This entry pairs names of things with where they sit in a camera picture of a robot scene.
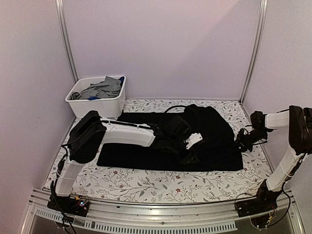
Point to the right aluminium frame post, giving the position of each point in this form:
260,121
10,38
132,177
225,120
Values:
255,50

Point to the aluminium front rail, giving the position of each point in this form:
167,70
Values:
117,217

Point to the grey garment in bin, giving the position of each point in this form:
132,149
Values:
109,88

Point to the black t-shirt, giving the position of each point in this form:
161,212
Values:
216,152

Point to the aluminium frame post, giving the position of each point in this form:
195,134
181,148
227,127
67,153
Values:
65,39
255,50

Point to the left aluminium frame post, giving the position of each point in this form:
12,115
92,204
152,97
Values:
65,39

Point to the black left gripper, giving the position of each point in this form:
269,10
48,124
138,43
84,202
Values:
189,156

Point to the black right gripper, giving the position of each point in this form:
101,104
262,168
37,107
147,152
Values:
240,143

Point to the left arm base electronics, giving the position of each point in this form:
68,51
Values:
78,205

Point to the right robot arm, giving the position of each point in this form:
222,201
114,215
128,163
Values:
298,120

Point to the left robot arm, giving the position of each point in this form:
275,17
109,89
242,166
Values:
91,131

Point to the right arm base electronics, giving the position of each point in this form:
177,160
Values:
256,209

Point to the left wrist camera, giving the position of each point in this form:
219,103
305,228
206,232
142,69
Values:
181,133

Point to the blue garment in bin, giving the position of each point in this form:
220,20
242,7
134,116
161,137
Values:
121,79

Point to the white plastic laundry bin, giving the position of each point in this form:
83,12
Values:
109,107

